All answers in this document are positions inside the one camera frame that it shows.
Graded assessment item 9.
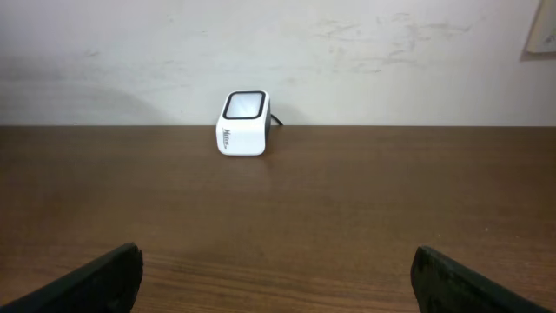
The beige wall plate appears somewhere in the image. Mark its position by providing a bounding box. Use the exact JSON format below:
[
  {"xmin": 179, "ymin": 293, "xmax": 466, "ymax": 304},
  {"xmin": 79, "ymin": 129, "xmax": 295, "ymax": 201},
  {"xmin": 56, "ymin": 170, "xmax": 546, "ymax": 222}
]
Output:
[{"xmin": 525, "ymin": 0, "xmax": 555, "ymax": 54}]

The white barcode scanner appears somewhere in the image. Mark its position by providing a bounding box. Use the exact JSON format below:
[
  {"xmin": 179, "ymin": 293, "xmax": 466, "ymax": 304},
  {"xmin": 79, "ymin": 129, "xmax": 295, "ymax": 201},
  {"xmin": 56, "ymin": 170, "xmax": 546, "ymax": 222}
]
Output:
[{"xmin": 215, "ymin": 90, "xmax": 271, "ymax": 157}]

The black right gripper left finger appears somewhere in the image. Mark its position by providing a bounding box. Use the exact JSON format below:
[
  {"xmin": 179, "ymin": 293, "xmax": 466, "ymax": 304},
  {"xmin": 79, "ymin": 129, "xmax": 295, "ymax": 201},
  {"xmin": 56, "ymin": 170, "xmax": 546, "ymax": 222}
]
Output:
[{"xmin": 1, "ymin": 243, "xmax": 143, "ymax": 313}]

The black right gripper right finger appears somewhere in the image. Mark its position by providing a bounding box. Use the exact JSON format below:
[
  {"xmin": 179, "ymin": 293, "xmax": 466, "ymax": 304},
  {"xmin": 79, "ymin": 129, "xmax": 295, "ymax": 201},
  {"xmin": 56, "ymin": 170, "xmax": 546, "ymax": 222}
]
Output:
[{"xmin": 410, "ymin": 246, "xmax": 550, "ymax": 313}]

